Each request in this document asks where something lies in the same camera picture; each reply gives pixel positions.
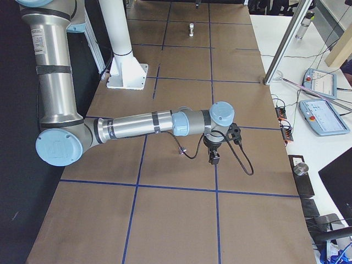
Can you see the pink metal reacher rod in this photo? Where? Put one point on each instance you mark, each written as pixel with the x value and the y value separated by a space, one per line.
pixel 317 95

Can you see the steel cylinder weight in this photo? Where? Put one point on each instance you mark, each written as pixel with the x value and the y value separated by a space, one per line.
pixel 300 169

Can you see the clear water bottle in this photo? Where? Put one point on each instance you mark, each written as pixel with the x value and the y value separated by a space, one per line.
pixel 305 23

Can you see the blue teach pendant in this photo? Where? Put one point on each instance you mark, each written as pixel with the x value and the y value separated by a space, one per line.
pixel 321 82
pixel 323 119

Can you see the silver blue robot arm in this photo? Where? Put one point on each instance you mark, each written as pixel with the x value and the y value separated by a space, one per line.
pixel 65 134

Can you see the near blue teach pendant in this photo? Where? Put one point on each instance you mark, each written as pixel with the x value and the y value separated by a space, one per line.
pixel 323 119

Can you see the far blue teach pendant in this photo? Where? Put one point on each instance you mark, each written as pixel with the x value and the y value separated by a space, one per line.
pixel 321 82

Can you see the aluminium frame post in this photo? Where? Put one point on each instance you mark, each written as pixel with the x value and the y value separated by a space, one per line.
pixel 288 36

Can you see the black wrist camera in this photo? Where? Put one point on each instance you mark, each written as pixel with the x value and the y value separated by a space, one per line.
pixel 234 134

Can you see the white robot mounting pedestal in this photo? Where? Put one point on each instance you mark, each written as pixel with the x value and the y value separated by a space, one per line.
pixel 126 72

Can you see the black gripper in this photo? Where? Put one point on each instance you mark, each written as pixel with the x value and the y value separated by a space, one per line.
pixel 211 146

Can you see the orange black connector strip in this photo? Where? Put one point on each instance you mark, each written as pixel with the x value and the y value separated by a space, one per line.
pixel 285 126

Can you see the black box on desk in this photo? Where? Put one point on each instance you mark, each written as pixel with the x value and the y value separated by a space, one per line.
pixel 302 182

